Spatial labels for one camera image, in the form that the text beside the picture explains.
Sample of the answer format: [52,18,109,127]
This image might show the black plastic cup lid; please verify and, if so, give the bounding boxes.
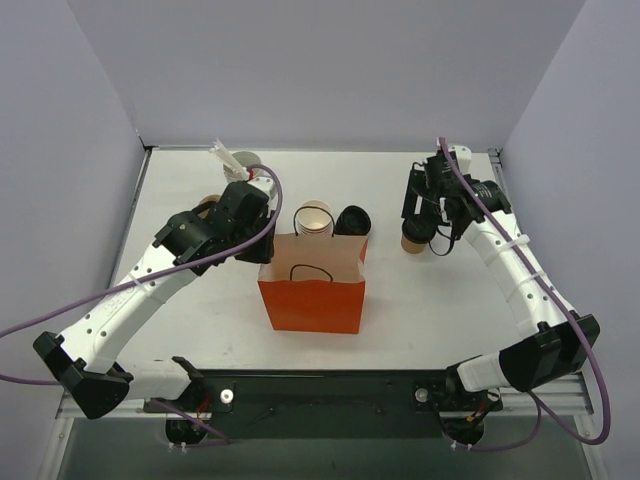
[401,218,437,245]

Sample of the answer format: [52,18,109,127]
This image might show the orange paper takeout bag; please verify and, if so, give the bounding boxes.
[257,203,368,334]

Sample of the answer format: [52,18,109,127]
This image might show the single brown paper cup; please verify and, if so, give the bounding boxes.
[401,236,427,255]

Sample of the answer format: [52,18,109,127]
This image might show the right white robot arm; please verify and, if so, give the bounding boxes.
[401,152,600,408]

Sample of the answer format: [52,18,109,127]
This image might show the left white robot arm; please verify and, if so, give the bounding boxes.
[33,177,282,419]

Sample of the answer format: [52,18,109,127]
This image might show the brown pulp cup carrier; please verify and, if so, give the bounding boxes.
[198,194,220,218]

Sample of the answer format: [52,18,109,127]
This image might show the white cylindrical holder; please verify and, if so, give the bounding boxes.
[223,151,262,183]

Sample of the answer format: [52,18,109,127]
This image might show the white wrapped stirrers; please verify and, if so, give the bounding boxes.
[210,138,251,182]

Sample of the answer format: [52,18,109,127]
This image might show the stack of brown paper cups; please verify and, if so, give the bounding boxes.
[294,200,334,235]

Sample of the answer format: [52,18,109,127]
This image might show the stack of black cup lids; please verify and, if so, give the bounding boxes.
[334,205,372,236]

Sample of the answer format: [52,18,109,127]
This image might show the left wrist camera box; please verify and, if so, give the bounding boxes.
[246,167,277,203]

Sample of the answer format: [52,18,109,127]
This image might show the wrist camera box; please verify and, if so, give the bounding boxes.
[246,167,277,203]
[447,143,473,175]

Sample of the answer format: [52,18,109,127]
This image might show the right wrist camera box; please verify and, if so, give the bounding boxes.
[447,143,473,175]

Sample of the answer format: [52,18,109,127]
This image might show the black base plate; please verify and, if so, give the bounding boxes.
[164,370,503,447]

